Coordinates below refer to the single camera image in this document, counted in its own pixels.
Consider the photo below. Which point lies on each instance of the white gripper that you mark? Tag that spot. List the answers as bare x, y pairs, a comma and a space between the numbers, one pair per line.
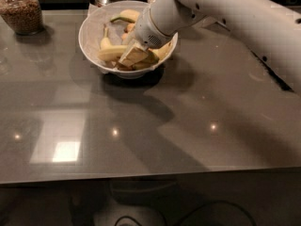
147, 32

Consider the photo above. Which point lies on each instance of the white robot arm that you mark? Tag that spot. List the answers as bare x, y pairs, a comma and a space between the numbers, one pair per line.
271, 31

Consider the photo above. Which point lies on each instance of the orange banana lower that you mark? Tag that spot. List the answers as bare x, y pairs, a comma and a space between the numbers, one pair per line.
124, 36

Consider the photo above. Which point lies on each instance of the orange banana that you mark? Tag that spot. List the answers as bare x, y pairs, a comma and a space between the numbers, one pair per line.
129, 27
124, 36

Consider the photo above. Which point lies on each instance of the orange banana upper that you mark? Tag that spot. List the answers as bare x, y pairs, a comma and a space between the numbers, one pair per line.
129, 27

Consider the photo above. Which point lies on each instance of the green-yellow banana front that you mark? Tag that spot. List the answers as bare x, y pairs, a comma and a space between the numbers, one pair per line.
111, 53

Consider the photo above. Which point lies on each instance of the green-yellow banana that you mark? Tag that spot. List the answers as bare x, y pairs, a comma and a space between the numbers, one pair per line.
127, 15
111, 53

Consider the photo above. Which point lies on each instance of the small yellow banana left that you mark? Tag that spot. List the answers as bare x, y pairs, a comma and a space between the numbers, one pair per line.
105, 41

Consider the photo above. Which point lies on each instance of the yellow banana right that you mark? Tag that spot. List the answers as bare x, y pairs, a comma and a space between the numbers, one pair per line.
163, 51

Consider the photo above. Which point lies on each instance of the white bowl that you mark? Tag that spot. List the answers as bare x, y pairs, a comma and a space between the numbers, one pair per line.
143, 65

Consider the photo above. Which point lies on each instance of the green-yellow banana back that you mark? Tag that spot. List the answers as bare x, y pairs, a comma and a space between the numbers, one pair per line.
127, 15

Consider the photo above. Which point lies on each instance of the white paper bowl liner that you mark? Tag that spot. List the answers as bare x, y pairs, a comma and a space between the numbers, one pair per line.
91, 33

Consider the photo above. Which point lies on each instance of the glass jar of grains left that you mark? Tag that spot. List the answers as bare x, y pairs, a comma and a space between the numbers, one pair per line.
24, 17

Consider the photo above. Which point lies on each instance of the black rubber mat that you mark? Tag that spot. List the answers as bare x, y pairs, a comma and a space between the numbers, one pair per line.
275, 78

